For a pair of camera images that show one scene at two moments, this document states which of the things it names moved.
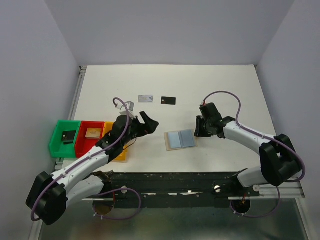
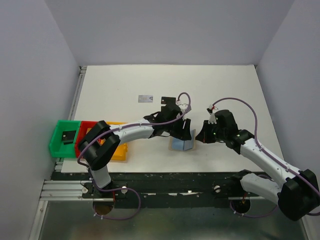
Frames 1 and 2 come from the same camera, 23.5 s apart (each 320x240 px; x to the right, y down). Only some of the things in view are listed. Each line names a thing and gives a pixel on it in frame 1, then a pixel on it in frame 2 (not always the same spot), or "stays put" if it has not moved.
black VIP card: (168, 100) stays put
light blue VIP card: (145, 98) stays put
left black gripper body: (138, 130) to (179, 132)
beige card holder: (180, 139) stays put
